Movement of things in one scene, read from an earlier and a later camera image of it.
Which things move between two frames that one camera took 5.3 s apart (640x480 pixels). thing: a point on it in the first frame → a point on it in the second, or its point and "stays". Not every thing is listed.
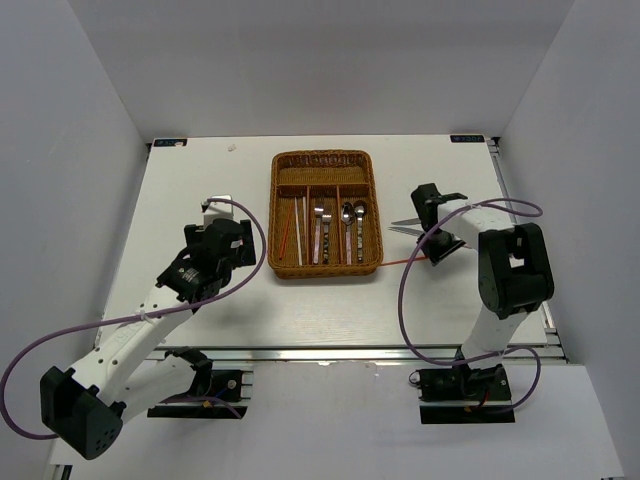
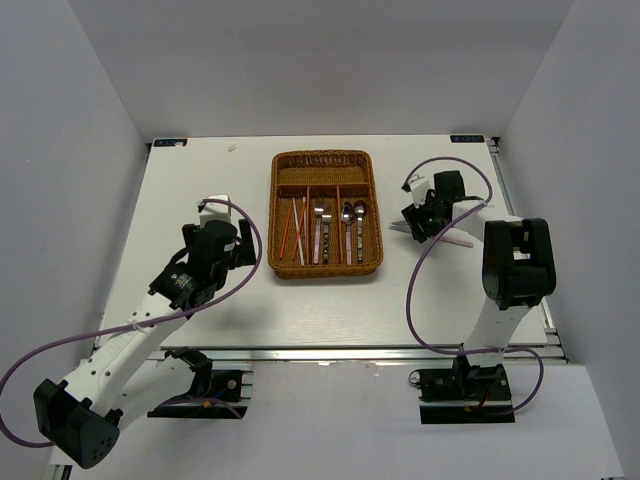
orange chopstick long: x=404 y=261 → x=299 y=225
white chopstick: x=297 y=230 stays
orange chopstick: x=285 y=232 stays
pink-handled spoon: x=347 y=217 stays
